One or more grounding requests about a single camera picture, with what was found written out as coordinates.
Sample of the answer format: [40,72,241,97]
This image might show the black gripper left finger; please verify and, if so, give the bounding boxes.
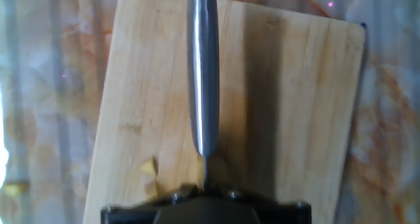
[100,184,205,224]

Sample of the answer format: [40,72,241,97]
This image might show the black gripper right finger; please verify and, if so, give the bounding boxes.
[205,186,312,224]

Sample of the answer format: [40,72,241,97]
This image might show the steel kitchen cleaver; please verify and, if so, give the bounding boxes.
[186,0,220,194]

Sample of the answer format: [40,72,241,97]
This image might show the small cut potato piece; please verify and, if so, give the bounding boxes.
[138,156,159,177]
[2,181,30,198]
[144,179,159,199]

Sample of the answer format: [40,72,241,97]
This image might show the wooden cutting board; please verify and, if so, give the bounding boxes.
[81,0,367,224]

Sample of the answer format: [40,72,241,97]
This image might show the orange marble pattern mat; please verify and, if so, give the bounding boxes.
[0,0,420,224]

